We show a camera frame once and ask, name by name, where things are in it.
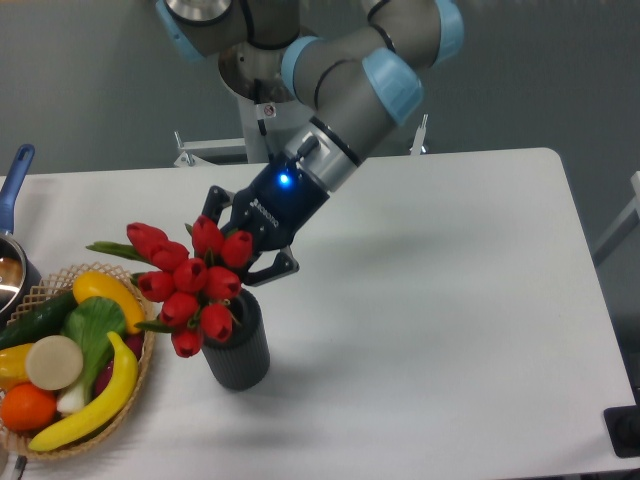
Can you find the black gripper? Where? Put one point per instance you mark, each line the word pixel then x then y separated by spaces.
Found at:
pixel 276 204

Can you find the red tulip bouquet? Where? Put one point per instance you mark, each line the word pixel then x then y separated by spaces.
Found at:
pixel 198 288

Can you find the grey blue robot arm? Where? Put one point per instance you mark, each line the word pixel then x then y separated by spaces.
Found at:
pixel 312 109

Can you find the dark grey ribbed vase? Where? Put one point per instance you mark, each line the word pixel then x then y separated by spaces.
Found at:
pixel 242 361

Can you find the purple red vegetable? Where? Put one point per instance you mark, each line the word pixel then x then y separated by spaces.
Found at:
pixel 135 344

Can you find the yellow squash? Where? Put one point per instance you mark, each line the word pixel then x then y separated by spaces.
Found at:
pixel 112 297

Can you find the green bok choy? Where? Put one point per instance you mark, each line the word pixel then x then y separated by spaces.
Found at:
pixel 87 326

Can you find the woven wicker basket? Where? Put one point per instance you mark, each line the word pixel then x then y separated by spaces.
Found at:
pixel 50 287

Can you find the yellow banana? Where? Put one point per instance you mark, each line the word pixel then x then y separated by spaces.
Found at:
pixel 100 410

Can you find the green cucumber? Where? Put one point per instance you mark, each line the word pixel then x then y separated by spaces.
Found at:
pixel 43 320

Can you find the beige round disc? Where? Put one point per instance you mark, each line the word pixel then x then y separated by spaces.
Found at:
pixel 54 362

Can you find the yellow bell pepper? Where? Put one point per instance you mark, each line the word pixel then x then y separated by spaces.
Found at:
pixel 13 366

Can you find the orange fruit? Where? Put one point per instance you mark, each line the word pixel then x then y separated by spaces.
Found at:
pixel 28 408

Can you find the white furniture piece at right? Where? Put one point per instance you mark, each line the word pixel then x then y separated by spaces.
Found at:
pixel 620 228

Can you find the black device at table edge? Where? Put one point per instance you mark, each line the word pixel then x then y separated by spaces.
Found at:
pixel 623 428

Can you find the white metal base frame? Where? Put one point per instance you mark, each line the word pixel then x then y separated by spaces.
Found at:
pixel 233 151

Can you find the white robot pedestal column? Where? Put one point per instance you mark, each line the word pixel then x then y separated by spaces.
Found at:
pixel 270 115

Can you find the blue handled saucepan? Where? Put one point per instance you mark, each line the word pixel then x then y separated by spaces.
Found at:
pixel 18 274

